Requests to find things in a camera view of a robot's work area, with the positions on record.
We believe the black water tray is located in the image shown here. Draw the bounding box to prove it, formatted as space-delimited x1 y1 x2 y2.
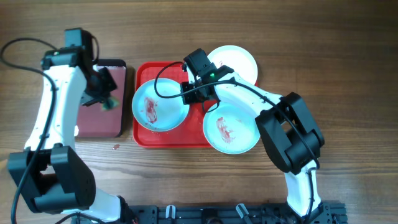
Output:
75 59 127 138

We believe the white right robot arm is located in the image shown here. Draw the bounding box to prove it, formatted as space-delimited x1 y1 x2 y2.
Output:
182 65 325 218

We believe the light blue plate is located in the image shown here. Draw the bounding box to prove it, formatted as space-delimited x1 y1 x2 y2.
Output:
132 78 190 132
203 102 260 155

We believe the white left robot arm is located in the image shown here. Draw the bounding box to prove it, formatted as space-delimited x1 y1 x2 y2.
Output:
7 45 134 223

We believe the red plastic tray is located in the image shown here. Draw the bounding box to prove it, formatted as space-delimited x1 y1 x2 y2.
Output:
132 61 216 148

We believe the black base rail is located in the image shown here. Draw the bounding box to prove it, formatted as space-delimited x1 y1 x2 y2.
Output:
71 202 348 224

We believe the white plate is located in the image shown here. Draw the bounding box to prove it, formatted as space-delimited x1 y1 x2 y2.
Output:
187 45 259 86

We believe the green and yellow sponge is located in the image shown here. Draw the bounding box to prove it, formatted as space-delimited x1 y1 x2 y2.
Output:
101 96 120 111

